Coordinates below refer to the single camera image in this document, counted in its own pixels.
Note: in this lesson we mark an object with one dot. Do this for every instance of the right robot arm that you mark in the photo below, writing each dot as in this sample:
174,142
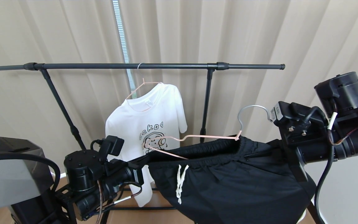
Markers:
343,90

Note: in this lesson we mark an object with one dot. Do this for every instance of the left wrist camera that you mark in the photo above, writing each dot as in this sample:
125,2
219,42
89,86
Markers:
112,146

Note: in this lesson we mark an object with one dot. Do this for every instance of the pink clothes hanger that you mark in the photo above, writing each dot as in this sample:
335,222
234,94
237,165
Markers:
213,136
134,91

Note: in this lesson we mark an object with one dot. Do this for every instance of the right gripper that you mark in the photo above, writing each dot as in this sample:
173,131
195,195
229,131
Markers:
353,140

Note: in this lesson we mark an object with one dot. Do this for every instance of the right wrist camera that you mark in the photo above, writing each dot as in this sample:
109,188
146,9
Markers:
297,124

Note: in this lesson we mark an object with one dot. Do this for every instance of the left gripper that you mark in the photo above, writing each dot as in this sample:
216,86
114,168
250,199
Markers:
117,180

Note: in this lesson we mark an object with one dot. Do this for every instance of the beige curtain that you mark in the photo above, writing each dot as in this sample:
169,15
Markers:
259,31

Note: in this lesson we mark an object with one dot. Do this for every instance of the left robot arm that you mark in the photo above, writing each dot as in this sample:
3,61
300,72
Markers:
11,174

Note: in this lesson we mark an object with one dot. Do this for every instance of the black clothes rack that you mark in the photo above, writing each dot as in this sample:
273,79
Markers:
89,66

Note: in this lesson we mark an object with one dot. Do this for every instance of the white printed t-shirt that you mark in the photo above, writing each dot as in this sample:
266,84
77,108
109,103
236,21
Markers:
120,130

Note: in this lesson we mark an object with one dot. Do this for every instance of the black garment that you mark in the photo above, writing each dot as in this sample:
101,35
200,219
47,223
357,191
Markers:
228,186

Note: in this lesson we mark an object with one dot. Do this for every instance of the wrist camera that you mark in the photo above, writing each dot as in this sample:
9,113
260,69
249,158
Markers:
112,146
297,124

